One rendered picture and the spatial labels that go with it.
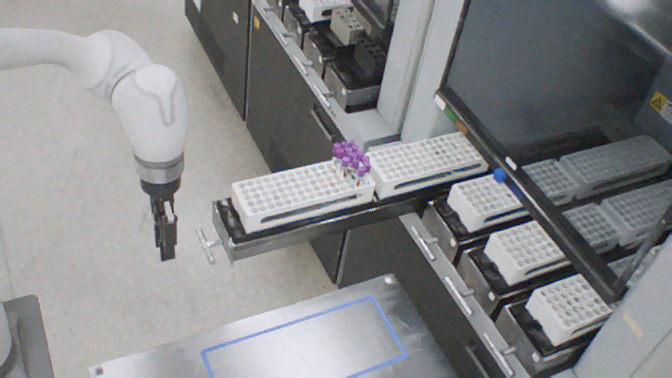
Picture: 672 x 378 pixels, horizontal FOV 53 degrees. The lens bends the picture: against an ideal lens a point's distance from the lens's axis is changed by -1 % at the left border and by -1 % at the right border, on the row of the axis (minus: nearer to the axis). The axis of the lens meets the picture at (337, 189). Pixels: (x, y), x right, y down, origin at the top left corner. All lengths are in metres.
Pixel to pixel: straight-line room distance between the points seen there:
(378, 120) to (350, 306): 0.69
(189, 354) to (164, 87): 0.46
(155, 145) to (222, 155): 1.61
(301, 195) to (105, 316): 1.05
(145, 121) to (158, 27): 2.38
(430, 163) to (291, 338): 0.55
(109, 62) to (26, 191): 1.53
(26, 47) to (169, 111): 0.23
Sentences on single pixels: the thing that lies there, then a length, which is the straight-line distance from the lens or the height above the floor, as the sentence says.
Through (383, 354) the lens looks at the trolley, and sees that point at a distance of 1.27.
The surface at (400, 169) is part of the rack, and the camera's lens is 1.54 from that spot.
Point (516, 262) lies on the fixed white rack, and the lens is 1.43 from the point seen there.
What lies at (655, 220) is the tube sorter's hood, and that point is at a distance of 1.18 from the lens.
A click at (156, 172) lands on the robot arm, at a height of 1.03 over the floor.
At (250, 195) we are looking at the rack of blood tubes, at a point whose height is 0.86.
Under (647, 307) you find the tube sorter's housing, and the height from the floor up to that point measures 1.01.
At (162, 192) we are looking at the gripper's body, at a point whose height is 0.98.
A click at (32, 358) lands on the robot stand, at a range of 1.42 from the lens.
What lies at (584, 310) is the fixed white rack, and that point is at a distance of 1.42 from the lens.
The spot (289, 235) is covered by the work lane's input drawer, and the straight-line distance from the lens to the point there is 1.44.
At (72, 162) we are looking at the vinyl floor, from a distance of 2.79.
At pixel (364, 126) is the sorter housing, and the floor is 0.73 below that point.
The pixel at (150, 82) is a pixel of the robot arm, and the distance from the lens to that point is 1.13.
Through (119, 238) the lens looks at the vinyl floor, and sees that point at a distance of 2.49.
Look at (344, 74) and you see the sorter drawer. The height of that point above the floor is 0.82.
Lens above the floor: 1.89
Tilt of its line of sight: 45 degrees down
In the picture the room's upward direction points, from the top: 11 degrees clockwise
